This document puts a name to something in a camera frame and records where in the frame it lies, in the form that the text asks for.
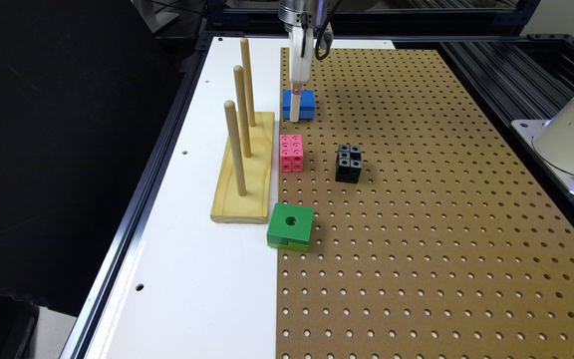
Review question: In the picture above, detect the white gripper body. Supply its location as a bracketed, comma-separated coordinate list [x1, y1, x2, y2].
[286, 25, 316, 94]

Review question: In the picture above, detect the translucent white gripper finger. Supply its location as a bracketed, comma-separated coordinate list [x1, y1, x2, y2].
[290, 92, 301, 123]

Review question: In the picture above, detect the blue block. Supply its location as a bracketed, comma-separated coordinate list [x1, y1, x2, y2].
[282, 90, 316, 120]

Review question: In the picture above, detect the pink cube block cluster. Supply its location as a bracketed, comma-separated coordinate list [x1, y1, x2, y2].
[279, 135, 304, 173]

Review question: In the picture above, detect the black cube block cluster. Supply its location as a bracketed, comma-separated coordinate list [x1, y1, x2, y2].
[335, 145, 363, 183]

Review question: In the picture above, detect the green block with hole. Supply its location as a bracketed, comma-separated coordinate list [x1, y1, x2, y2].
[266, 202, 314, 252]

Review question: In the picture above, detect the middle wooden peg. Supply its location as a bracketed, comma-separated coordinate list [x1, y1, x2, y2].
[233, 65, 251, 158]

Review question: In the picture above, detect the wooden peg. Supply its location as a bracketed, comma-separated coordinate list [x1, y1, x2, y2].
[224, 100, 246, 196]
[240, 37, 256, 127]
[233, 65, 251, 158]

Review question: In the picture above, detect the rear wooden peg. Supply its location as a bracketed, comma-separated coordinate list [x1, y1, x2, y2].
[240, 37, 256, 127]

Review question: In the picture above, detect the front wooden peg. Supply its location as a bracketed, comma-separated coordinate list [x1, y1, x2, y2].
[224, 100, 246, 196]

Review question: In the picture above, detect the wooden peg stand base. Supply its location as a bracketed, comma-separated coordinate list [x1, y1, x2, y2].
[210, 112, 274, 224]

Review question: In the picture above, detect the brown pegboard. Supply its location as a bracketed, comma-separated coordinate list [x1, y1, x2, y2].
[276, 49, 574, 358]

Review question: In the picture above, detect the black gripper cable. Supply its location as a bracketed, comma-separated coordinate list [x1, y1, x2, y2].
[299, 0, 344, 62]

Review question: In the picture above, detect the black aluminium frame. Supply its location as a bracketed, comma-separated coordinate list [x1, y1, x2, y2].
[57, 0, 574, 359]

